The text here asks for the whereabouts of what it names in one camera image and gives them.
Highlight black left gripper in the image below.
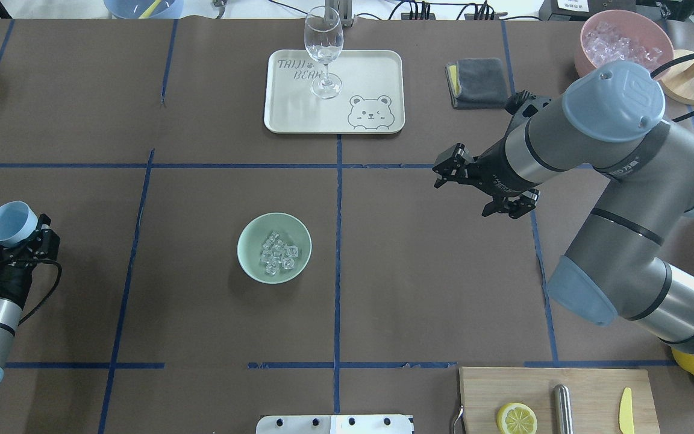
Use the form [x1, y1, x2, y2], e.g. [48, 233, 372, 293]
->
[0, 213, 60, 308]

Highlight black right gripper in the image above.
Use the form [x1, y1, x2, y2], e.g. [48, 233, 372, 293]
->
[432, 140, 540, 219]

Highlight light blue plastic cup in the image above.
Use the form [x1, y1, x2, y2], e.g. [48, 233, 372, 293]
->
[0, 201, 38, 249]

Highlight clear ice cubes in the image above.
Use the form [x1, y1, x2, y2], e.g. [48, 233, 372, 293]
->
[260, 231, 301, 275]
[582, 22, 666, 71]

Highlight green bowl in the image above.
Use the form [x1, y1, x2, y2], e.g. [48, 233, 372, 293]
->
[237, 212, 312, 284]

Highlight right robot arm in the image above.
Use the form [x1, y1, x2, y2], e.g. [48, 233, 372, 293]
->
[433, 61, 694, 355]

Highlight clear ice cubes in pink bowl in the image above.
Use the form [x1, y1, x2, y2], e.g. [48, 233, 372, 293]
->
[582, 22, 666, 71]

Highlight pink bowl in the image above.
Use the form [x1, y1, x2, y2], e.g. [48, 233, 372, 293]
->
[575, 9, 674, 77]

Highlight blue bowl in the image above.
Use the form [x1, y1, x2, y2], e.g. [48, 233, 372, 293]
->
[104, 0, 184, 19]

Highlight grey folded cloth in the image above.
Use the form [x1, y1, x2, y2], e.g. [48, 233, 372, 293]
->
[445, 58, 508, 110]

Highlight yellow sponge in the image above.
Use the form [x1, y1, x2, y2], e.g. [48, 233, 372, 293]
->
[446, 63, 461, 99]

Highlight cream bear tray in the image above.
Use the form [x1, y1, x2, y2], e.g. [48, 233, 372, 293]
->
[264, 49, 405, 134]

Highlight clear wine glass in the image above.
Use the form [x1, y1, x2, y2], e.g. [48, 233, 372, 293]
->
[304, 5, 344, 99]

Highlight halved lemon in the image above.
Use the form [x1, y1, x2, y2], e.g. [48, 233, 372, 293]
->
[496, 402, 538, 434]

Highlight wooden cutting board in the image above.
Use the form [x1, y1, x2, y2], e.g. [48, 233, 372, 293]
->
[459, 367, 660, 433]

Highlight wooden round stand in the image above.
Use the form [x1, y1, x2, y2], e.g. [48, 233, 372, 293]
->
[659, 49, 694, 106]

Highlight yellow fork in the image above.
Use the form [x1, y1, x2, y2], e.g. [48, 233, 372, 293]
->
[138, 0, 161, 19]

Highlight yellow plastic knife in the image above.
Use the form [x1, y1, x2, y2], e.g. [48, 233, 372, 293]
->
[619, 387, 634, 434]

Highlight yellow lemon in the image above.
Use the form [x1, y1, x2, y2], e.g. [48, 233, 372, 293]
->
[671, 348, 694, 376]

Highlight steel knife handle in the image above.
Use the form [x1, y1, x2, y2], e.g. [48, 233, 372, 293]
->
[553, 384, 575, 433]

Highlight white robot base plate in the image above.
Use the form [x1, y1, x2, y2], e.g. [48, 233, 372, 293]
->
[255, 413, 415, 433]

